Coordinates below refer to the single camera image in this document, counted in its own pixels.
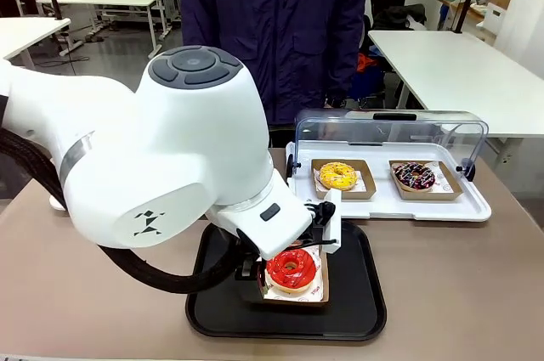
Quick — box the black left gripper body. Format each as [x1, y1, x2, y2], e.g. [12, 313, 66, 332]
[232, 228, 267, 271]

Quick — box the red glazed donut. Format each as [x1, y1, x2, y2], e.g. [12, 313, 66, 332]
[265, 249, 318, 295]

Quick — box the white printed paper liner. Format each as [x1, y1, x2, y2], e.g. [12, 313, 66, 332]
[313, 167, 367, 192]
[390, 161, 454, 193]
[262, 248, 327, 302]

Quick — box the yellow donut in box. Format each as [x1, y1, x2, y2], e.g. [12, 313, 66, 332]
[311, 159, 377, 201]

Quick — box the black plastic serving tray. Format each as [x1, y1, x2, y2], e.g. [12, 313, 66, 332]
[185, 219, 388, 343]

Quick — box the yellow glazed donut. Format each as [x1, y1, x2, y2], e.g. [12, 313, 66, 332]
[319, 161, 359, 191]

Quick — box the purple striped chocolate donut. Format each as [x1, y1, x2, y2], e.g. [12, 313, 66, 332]
[393, 161, 436, 193]

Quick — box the sprinkled chocolate donut in box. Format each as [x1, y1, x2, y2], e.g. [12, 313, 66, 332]
[388, 160, 465, 202]

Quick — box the clear plastic display lid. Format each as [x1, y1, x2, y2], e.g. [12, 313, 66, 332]
[293, 109, 490, 183]

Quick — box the orange and blue bag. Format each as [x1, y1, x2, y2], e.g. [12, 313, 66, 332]
[355, 50, 386, 101]

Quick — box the person in navy jacket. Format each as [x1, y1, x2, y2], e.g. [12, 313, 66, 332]
[178, 0, 369, 125]

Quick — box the large white table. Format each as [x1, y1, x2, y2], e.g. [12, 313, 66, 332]
[367, 29, 544, 141]

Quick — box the black bag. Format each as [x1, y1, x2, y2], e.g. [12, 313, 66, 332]
[372, 3, 428, 31]

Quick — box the white table with black clamp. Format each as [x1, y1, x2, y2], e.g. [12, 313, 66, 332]
[0, 16, 72, 65]

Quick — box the white storage box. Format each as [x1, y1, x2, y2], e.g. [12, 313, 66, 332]
[475, 2, 512, 44]

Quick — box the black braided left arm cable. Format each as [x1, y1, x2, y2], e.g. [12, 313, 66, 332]
[0, 127, 240, 295]

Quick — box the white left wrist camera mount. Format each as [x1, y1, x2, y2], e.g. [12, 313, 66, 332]
[304, 189, 343, 254]

